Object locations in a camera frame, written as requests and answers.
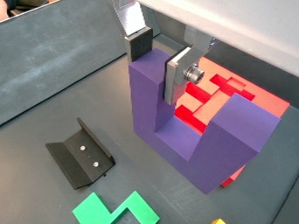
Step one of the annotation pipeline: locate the red slotted board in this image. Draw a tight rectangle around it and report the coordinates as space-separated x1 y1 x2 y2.
174 59 289 193

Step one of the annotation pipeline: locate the yellow long bar block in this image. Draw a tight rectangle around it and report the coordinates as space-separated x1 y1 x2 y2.
210 219 226 224

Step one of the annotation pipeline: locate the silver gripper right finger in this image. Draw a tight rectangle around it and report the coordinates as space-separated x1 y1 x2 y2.
162 25 214 105

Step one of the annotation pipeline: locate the green S-shaped block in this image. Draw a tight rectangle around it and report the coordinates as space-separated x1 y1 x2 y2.
72 191 160 224

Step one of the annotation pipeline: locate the purple U-shaped block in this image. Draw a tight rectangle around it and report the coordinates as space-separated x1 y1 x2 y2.
128 49 280 193

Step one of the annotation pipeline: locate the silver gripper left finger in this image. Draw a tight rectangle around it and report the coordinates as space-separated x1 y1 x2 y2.
112 0 153 62

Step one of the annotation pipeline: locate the black angle bracket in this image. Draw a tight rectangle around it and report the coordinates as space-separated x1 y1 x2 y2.
45 118 116 189

